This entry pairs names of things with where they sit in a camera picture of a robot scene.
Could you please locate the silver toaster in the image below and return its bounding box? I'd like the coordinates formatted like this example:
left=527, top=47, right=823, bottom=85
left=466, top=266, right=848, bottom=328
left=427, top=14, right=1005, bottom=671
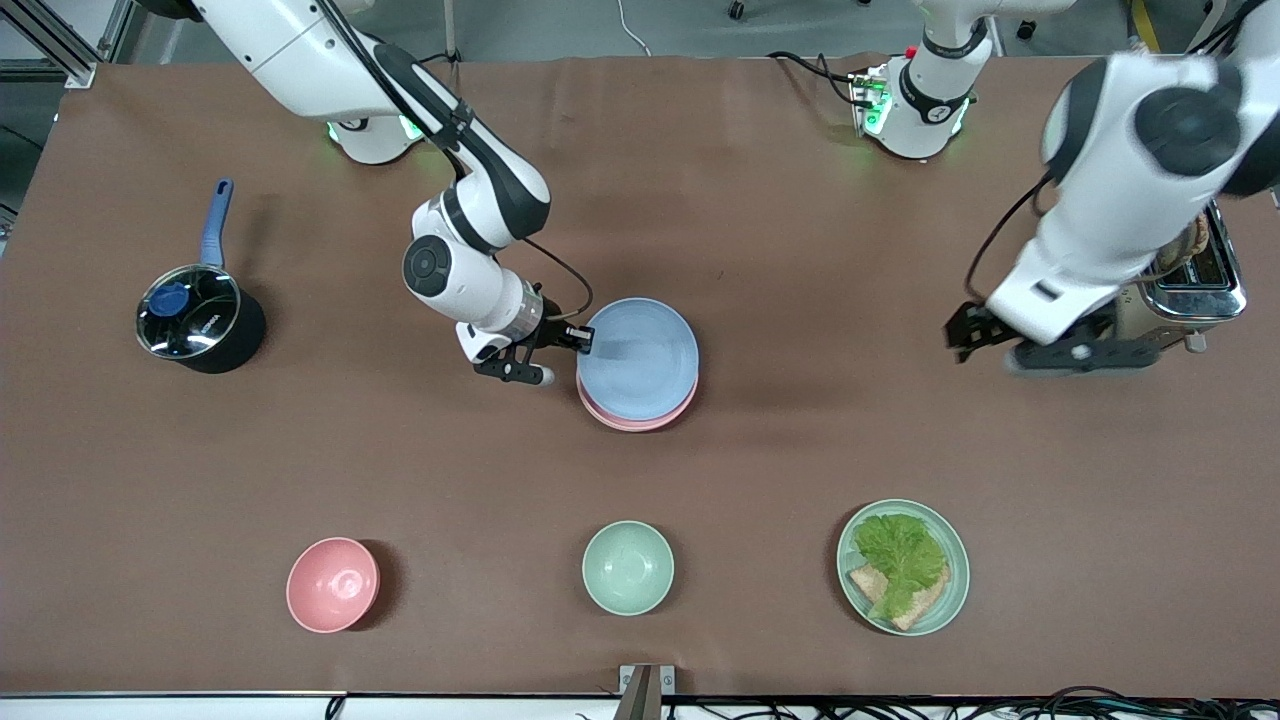
left=1105, top=198, right=1249, bottom=353

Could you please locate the blue plate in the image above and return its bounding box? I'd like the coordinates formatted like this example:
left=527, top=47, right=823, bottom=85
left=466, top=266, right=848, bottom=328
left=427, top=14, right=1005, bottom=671
left=577, top=297, right=700, bottom=422

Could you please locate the glass lid with blue knob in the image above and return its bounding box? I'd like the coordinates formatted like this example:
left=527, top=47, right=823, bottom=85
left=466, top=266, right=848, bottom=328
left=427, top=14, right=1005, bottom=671
left=136, top=264, right=243, bottom=360

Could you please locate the black cable bundle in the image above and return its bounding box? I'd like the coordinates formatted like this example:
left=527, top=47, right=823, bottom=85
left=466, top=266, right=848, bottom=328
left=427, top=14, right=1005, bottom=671
left=690, top=685, right=1280, bottom=720

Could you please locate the pink bowl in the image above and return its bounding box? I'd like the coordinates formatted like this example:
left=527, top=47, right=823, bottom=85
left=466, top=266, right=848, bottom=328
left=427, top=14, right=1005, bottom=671
left=286, top=537, right=381, bottom=635

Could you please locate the toasted bread slice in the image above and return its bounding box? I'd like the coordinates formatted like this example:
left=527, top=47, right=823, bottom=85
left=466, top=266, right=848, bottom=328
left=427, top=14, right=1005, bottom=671
left=1160, top=212, right=1211, bottom=276

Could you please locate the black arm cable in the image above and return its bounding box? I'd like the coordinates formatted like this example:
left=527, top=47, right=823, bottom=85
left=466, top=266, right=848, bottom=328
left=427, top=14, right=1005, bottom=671
left=963, top=172, right=1056, bottom=306
left=315, top=0, right=598, bottom=326

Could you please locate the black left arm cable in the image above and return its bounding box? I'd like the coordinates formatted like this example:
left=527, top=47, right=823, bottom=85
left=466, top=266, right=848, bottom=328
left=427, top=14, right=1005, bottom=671
left=963, top=172, right=1056, bottom=306

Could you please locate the pink plate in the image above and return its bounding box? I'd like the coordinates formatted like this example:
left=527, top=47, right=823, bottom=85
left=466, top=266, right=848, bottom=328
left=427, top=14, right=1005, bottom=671
left=577, top=375, right=699, bottom=434

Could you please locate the green lettuce leaf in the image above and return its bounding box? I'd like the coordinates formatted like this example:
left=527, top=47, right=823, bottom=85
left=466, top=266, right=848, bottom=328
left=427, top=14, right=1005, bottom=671
left=852, top=513, right=949, bottom=621

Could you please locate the green plate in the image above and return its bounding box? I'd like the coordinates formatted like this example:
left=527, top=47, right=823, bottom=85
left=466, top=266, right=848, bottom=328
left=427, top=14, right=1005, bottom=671
left=836, top=499, right=971, bottom=638

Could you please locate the white cable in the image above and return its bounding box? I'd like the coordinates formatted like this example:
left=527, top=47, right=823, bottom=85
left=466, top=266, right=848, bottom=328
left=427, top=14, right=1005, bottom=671
left=616, top=0, right=653, bottom=58

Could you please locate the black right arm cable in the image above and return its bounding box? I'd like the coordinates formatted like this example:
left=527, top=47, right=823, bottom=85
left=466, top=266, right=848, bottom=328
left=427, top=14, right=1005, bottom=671
left=315, top=0, right=598, bottom=326

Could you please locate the brown bread slice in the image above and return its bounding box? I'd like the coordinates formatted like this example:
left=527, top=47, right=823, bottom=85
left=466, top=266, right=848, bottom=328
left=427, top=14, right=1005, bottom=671
left=848, top=560, right=952, bottom=632

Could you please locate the black pot with blue handle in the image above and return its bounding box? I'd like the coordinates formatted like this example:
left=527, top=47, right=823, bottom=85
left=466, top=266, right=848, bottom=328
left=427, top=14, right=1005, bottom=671
left=135, top=178, right=269, bottom=376

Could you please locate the aluminium frame profile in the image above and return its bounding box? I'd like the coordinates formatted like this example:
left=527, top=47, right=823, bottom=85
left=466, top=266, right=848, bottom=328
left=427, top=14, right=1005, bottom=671
left=0, top=0, right=131, bottom=89
left=1185, top=0, right=1246, bottom=56

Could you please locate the green bowl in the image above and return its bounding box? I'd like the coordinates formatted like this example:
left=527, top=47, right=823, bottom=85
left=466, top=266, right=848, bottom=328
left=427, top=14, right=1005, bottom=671
left=582, top=520, right=675, bottom=617

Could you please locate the black base cable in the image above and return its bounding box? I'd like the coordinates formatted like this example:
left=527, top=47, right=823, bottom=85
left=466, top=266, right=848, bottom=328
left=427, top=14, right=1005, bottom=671
left=768, top=50, right=863, bottom=107

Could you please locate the metal table bracket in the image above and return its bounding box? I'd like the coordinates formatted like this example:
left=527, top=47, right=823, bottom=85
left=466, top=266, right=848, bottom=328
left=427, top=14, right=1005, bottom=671
left=618, top=664, right=677, bottom=720

